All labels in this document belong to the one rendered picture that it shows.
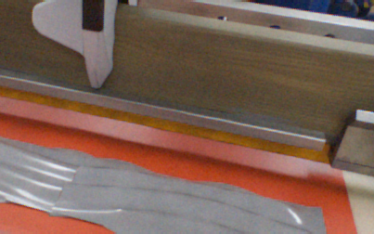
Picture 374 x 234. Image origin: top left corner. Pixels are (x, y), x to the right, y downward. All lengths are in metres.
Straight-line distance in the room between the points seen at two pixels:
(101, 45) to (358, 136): 0.20
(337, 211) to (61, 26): 0.24
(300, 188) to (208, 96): 0.10
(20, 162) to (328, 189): 0.24
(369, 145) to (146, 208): 0.17
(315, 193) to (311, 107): 0.07
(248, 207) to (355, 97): 0.11
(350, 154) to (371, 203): 0.05
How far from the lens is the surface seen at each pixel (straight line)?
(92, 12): 0.26
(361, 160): 0.30
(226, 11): 0.49
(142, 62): 0.29
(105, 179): 0.27
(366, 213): 0.31
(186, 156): 0.31
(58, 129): 0.34
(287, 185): 0.30
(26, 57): 0.33
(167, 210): 0.25
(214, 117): 0.28
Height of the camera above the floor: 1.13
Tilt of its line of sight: 30 degrees down
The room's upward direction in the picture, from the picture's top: 8 degrees clockwise
